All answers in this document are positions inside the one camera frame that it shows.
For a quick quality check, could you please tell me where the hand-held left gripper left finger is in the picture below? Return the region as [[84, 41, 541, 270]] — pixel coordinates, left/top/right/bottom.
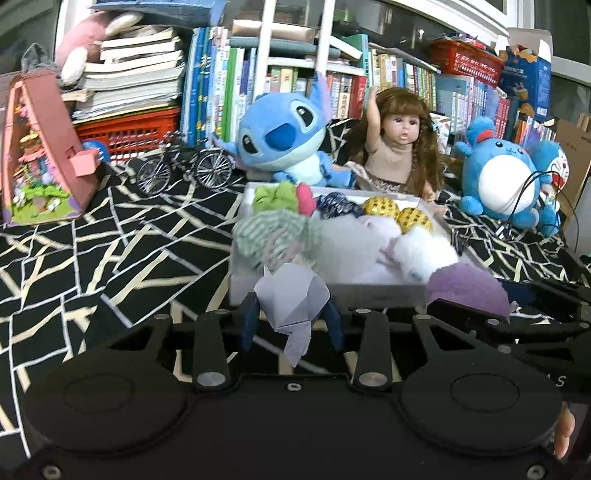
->
[[108, 292, 260, 392]]

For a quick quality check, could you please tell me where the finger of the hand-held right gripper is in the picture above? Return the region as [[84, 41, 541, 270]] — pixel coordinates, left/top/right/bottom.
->
[[501, 281, 591, 321], [427, 299, 583, 344]]

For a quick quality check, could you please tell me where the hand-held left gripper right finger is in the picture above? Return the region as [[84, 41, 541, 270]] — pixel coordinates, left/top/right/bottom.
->
[[323, 295, 506, 391]]

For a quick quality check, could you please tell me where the white cardboard box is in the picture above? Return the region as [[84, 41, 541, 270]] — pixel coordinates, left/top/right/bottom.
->
[[228, 181, 481, 308]]

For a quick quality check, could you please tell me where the pale crinkled wrapper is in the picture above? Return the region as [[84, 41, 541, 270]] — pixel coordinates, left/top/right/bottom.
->
[[254, 263, 331, 367]]

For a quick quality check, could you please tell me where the purple fluffy cloth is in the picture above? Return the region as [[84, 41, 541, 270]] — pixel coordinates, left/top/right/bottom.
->
[[425, 264, 511, 317]]

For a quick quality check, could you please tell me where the white soft mesh bundle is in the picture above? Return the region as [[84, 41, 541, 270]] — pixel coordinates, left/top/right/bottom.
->
[[309, 217, 393, 282]]

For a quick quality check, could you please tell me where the pale green striped cloth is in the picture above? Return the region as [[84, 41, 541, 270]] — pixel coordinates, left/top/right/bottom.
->
[[233, 210, 319, 271]]

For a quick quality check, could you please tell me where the white fluffy cloth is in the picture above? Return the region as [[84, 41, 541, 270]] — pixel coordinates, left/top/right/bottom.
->
[[383, 226, 460, 282]]

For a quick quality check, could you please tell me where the navy floral drawstring pouch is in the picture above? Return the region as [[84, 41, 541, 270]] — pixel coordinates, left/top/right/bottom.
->
[[316, 192, 365, 220]]

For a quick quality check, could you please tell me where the green and pink cloth flower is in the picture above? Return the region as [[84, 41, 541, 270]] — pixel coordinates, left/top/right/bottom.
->
[[253, 181, 317, 217]]

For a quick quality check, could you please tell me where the person's right hand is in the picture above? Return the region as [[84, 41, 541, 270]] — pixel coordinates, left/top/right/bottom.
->
[[553, 410, 576, 461]]

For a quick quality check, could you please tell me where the round blue plush toy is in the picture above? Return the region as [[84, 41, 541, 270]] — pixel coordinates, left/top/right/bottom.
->
[[455, 116, 561, 234]]

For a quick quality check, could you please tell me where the brown cardboard box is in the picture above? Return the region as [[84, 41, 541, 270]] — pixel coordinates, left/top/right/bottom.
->
[[554, 119, 591, 259]]

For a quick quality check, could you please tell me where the blue cat plush toy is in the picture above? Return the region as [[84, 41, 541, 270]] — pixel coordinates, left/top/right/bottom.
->
[[531, 138, 573, 217]]

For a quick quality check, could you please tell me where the black and white printed blanket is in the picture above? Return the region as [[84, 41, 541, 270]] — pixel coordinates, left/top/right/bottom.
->
[[0, 117, 591, 457]]

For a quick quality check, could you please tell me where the black model bicycle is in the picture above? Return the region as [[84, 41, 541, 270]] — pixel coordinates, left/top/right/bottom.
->
[[136, 131, 234, 197]]

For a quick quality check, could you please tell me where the blue alien plush toy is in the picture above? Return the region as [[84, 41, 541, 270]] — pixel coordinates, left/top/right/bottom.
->
[[215, 71, 358, 190]]

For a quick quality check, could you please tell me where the brown-haired baby doll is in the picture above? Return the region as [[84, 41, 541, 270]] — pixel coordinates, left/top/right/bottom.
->
[[346, 85, 446, 204]]

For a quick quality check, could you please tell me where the blue printed carton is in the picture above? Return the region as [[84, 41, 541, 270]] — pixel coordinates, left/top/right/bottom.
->
[[499, 44, 552, 123]]

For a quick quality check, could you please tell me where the red plastic basket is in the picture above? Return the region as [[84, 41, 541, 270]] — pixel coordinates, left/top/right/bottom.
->
[[429, 39, 504, 88], [74, 107, 182, 162]]

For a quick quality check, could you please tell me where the row of upright books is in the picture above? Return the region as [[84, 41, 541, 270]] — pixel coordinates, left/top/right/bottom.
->
[[180, 25, 559, 148]]

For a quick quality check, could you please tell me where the pink triangular dollhouse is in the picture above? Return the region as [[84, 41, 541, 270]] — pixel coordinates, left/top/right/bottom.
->
[[0, 74, 107, 227]]

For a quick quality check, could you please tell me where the stack of flat books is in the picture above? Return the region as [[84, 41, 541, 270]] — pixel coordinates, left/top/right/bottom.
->
[[71, 25, 185, 123]]

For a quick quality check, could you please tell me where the pink plush bunny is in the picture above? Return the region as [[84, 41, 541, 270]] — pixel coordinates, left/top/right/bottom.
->
[[55, 11, 144, 86]]

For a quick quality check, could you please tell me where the grey fabric piece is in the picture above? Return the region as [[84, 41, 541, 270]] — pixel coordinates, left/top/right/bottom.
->
[[21, 44, 61, 75]]

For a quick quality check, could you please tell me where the black cable bundle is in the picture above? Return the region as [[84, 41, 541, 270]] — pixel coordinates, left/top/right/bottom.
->
[[499, 171, 583, 250]]

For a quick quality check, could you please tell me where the white post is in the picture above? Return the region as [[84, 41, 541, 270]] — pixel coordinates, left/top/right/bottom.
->
[[259, 0, 278, 97], [316, 0, 335, 75]]

